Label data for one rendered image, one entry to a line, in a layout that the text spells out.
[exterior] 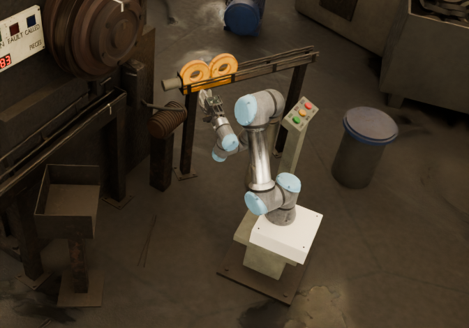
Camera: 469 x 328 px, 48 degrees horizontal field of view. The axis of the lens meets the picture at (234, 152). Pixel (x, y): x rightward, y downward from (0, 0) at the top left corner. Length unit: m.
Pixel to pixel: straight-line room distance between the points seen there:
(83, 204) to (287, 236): 0.92
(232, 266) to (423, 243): 1.13
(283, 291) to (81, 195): 1.12
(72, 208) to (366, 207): 1.78
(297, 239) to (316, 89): 1.83
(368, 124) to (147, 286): 1.52
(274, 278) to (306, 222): 0.37
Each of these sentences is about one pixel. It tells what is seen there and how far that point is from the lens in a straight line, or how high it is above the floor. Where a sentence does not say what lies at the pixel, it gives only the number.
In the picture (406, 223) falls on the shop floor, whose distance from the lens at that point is 3.29.
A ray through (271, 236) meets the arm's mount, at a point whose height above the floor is 0.39.
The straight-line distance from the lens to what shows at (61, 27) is 2.13.
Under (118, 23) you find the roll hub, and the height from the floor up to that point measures 1.17.
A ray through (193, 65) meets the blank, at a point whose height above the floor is 0.77.
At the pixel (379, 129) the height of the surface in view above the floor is 0.43.
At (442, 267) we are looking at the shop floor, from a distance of 3.18.
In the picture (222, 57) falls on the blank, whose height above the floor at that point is 0.80.
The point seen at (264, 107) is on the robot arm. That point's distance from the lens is 2.18.
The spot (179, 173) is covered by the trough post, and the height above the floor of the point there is 0.01.
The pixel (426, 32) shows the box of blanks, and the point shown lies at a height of 0.65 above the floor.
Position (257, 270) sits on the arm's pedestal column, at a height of 0.03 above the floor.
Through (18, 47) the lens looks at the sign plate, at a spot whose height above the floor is 1.12.
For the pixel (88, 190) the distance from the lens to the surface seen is 2.27.
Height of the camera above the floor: 2.27
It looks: 42 degrees down
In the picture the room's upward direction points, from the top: 10 degrees clockwise
